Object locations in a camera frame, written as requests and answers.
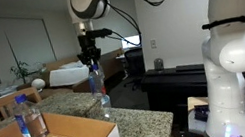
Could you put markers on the white round lamp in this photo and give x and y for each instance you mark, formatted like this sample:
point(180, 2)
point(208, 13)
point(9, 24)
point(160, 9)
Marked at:
point(38, 84)

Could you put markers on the grey window blind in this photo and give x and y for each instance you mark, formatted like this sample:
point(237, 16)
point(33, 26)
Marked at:
point(28, 44)

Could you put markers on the small black device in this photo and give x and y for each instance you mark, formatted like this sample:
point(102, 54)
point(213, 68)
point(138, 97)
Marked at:
point(202, 113)

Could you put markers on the black low cabinet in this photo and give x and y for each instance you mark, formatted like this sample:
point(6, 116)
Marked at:
point(172, 85)

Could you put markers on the black office chair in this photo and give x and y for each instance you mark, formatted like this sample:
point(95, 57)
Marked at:
point(134, 64)

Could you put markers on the lit computer monitor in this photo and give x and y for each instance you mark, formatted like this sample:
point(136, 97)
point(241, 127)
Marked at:
point(131, 42)

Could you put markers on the white wall outlet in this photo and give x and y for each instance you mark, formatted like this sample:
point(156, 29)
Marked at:
point(153, 43)

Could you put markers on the wooden daybed frame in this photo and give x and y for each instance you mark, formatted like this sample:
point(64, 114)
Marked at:
point(113, 63)

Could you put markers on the grey metal cup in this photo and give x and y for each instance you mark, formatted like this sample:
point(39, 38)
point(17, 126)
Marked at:
point(158, 64)

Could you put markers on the white mattress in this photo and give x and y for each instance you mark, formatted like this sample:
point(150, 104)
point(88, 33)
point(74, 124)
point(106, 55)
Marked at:
point(69, 76)

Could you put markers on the clear blue-capped water bottle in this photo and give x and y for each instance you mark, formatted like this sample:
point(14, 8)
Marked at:
point(30, 120)
point(97, 83)

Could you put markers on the green potted plant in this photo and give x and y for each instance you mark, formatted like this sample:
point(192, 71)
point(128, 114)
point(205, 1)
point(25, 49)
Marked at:
point(20, 71)

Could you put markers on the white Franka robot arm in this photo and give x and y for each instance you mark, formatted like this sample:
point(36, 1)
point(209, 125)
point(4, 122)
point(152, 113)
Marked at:
point(235, 92)

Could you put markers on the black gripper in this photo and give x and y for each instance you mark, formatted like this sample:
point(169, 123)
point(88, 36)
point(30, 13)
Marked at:
point(87, 44)

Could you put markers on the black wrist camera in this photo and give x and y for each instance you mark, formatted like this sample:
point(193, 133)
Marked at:
point(100, 33)

